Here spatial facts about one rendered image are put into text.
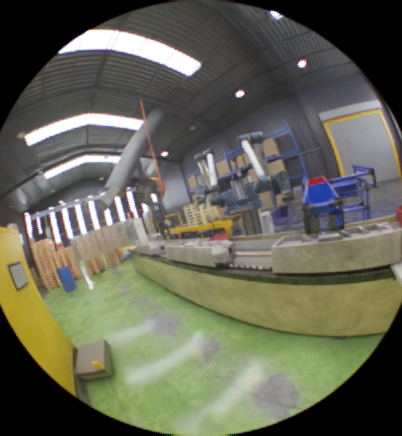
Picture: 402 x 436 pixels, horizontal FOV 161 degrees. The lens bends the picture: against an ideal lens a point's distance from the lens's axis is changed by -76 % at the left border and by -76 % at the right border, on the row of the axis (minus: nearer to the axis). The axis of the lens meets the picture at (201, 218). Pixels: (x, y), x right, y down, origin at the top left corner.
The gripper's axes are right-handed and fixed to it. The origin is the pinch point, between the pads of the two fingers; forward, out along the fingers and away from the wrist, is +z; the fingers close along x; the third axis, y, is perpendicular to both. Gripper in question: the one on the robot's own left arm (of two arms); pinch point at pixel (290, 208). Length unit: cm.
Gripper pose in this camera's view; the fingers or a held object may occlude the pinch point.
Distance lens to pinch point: 154.9
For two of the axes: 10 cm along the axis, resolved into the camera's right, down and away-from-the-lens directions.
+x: 6.6, -1.4, -7.4
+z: 2.9, 9.5, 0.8
